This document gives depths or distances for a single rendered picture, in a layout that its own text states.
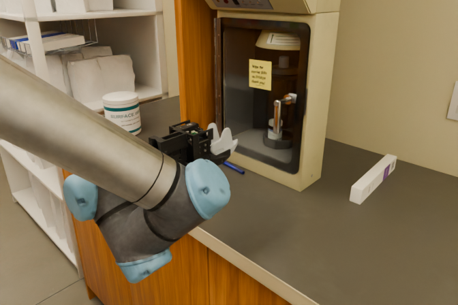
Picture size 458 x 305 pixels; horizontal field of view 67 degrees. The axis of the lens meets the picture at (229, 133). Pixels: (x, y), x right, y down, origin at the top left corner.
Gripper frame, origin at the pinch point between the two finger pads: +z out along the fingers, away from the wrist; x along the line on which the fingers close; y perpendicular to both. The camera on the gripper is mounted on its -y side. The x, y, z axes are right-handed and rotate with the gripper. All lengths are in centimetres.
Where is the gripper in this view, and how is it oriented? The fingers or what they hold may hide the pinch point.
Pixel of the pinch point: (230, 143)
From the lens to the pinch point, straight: 77.3
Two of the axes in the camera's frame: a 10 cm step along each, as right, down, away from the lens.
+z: 6.9, -2.7, 6.7
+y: 0.0, -9.3, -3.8
